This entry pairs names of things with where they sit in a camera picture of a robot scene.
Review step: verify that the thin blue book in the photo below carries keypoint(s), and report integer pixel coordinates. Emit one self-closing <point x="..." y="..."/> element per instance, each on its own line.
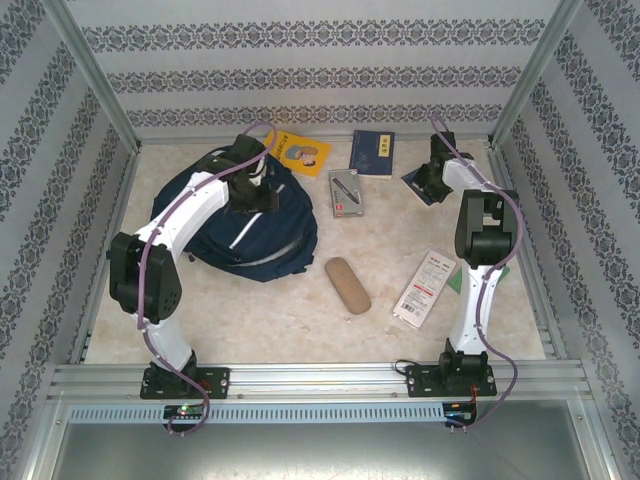
<point x="409" y="180"/>

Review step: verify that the navy blue backpack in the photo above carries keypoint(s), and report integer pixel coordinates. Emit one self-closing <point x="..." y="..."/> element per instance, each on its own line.
<point x="270" y="240"/>

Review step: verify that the yellow illustrated book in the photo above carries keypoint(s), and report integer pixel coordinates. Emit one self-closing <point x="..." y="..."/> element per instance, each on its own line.
<point x="305" y="155"/>

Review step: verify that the thick dark blue book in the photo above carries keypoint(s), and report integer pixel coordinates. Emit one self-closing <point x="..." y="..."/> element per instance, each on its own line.
<point x="367" y="152"/>

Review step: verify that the grey pen box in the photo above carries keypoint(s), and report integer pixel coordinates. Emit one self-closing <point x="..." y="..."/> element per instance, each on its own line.
<point x="345" y="192"/>

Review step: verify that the white red ruler package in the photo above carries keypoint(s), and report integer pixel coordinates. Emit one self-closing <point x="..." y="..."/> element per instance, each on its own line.
<point x="422" y="290"/>

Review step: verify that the tan pencil case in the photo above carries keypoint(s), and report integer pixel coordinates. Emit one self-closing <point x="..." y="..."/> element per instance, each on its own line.
<point x="347" y="285"/>

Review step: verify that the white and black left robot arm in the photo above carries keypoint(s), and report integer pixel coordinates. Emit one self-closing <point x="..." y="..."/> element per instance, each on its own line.
<point x="195" y="200"/>

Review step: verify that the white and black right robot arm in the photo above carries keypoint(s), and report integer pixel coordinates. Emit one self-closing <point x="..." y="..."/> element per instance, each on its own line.
<point x="475" y="310"/>

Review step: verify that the small circuit board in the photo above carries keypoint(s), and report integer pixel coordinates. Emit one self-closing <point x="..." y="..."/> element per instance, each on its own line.
<point x="185" y="411"/>
<point x="460" y="410"/>

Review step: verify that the grey metal sheet tray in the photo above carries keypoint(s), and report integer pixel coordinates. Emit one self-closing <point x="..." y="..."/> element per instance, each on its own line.
<point x="320" y="450"/>

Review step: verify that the short aluminium table edge rail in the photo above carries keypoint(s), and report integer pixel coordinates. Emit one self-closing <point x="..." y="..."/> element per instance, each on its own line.
<point x="315" y="140"/>

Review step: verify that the long aluminium table edge rail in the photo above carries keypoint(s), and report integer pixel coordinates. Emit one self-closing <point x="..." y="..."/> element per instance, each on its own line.
<point x="546" y="325"/>
<point x="119" y="200"/>

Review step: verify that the aluminium frame post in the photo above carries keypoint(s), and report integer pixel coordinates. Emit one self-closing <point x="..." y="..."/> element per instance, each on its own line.
<point x="95" y="75"/>
<point x="532" y="75"/>

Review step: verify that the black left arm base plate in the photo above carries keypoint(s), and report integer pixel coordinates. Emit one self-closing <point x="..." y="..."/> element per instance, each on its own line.
<point x="217" y="382"/>

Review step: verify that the aluminium mounting rail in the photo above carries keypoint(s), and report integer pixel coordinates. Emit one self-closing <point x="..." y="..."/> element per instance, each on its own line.
<point x="310" y="380"/>

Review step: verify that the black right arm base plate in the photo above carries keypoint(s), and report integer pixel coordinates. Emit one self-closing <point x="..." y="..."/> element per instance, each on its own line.
<point x="420" y="382"/>

